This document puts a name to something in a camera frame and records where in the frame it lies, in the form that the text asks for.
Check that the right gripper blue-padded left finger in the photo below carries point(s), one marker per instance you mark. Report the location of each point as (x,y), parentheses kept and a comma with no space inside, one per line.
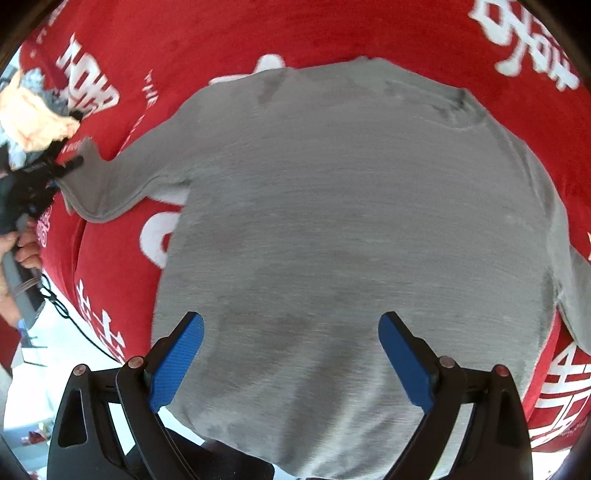
(84,444)

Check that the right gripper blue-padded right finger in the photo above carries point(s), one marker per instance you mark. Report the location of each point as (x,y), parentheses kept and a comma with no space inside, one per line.
(496,444)

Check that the grey sweater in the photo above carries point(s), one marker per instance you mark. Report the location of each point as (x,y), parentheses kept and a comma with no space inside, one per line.
(318,200)

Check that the yellow and grey clothes pile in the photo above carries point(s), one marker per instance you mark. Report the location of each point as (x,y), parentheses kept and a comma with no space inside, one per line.
(32,116)

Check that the person's left hand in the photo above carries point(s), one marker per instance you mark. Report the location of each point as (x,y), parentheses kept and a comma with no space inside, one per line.
(16,258)

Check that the red blanket with white characters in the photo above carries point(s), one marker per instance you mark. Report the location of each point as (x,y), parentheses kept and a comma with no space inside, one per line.
(129,65)

